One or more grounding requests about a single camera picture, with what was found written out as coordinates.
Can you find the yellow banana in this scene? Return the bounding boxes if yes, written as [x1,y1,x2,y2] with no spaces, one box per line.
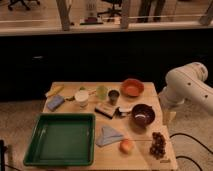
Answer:
[45,85,64,98]

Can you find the green plastic tray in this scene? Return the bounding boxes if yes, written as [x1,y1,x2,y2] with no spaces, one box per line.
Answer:
[23,114,95,167]

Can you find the blue sponge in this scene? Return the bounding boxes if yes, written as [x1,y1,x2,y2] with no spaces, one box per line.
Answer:
[47,95,65,111]

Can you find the bunch of dark grapes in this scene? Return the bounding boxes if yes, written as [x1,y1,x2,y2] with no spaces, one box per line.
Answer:
[150,132,166,159]

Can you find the black floor cable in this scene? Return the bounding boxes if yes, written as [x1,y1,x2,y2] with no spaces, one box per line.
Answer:
[169,132,213,171]

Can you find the orange bowl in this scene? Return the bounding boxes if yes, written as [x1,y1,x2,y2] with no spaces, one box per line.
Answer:
[120,78,144,97]

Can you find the white paper cup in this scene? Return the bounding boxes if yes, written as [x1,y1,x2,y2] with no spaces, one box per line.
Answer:
[74,90,89,107]

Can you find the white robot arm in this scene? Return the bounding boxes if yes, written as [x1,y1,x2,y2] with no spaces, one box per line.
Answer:
[159,62,213,116]

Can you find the dark brown bowl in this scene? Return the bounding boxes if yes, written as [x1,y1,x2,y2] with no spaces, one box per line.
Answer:
[132,104,155,127]

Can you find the folded blue-grey cloth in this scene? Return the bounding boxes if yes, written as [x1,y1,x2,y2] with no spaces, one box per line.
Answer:
[96,126,124,147]

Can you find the small black white object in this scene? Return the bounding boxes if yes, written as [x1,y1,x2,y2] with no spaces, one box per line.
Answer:
[115,107,132,117]

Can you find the small metal cup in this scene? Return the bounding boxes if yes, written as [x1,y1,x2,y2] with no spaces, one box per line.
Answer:
[108,90,120,105]

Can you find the translucent green cup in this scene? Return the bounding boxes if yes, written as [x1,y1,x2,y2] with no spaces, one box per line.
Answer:
[96,85,108,100]

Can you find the orange apple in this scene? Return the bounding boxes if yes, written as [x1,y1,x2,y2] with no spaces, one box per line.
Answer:
[120,139,133,154]

